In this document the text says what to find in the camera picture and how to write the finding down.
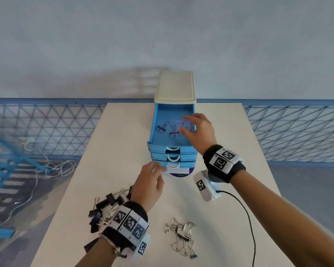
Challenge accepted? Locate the person's right hand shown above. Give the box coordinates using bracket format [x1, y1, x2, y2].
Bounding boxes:
[178, 113, 218, 156]

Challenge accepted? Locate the person's left hand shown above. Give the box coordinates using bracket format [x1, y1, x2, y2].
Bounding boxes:
[130, 161, 167, 212]

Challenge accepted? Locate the person's left forearm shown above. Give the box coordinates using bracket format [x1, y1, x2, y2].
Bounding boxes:
[75, 238, 120, 267]

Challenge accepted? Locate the person's right forearm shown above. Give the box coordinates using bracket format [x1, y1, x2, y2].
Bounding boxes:
[229, 170, 334, 267]

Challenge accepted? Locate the closed blue plastic drawer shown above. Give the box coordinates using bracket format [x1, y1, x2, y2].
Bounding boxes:
[150, 153, 198, 162]
[153, 161, 197, 169]

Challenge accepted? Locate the purple round object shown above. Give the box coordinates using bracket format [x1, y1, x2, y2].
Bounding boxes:
[171, 167, 196, 179]

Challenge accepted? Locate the open blue plastic drawer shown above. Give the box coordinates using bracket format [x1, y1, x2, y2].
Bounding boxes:
[147, 103, 198, 155]

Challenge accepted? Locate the cream plastic drawer cabinet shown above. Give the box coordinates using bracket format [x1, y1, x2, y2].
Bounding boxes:
[154, 70, 197, 176]

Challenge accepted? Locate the black right wristband with markers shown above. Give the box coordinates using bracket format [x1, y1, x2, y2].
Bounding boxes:
[203, 144, 246, 183]

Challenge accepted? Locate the black wristband with markers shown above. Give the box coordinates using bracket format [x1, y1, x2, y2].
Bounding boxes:
[203, 144, 246, 183]
[101, 201, 150, 252]

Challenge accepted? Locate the black left wristband with markers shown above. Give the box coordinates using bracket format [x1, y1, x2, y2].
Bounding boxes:
[101, 201, 150, 252]

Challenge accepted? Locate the pile of black binder clips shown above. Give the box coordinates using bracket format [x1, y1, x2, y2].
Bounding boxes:
[88, 187, 134, 234]

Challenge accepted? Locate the pile of silver binder clips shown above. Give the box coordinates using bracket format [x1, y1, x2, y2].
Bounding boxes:
[164, 218, 197, 260]

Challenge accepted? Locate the blue mesh fence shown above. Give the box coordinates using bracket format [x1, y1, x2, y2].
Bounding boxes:
[0, 98, 334, 165]

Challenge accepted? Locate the blue metal rack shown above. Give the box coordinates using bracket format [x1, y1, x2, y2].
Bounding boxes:
[0, 133, 52, 240]

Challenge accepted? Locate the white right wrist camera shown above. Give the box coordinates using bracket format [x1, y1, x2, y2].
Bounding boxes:
[193, 170, 222, 202]

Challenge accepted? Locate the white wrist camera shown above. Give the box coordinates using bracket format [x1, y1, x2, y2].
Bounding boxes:
[137, 234, 151, 256]
[193, 170, 222, 202]

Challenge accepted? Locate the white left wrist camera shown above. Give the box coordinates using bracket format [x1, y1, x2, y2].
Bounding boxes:
[137, 234, 151, 256]

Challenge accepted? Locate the silver bracelet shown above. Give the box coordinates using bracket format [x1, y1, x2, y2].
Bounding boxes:
[99, 233, 122, 257]

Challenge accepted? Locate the white cable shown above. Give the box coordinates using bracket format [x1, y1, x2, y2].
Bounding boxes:
[0, 137, 77, 249]

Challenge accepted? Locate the black cable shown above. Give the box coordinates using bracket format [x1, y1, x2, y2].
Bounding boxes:
[219, 190, 257, 267]

